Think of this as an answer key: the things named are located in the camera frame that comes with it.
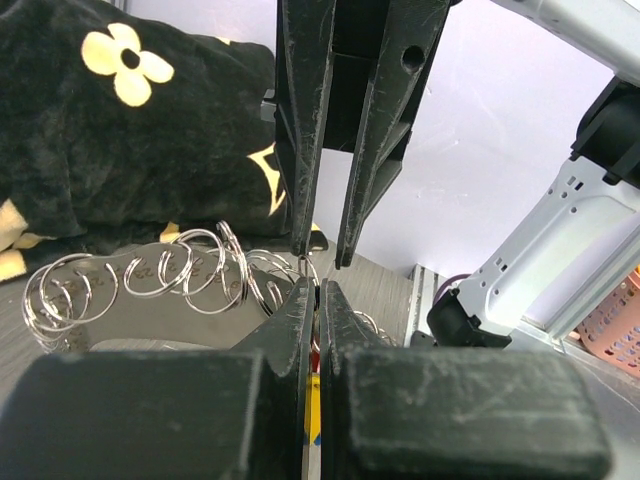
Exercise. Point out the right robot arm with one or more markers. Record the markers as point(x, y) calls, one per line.
point(350, 76)

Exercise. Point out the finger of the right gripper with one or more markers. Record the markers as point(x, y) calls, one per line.
point(304, 70)
point(394, 90)

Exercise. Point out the black floral plush pillow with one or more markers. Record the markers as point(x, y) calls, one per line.
point(117, 130)

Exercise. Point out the white blue large keyring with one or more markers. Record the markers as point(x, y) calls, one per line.
point(200, 289)

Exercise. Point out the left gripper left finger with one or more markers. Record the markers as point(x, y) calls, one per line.
point(209, 414)

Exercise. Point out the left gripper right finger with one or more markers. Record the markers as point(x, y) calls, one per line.
point(449, 413)

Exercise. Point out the aluminium frame rail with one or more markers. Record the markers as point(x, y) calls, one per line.
point(425, 284)

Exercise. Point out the pink plastic basket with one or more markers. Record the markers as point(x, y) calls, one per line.
point(611, 331)

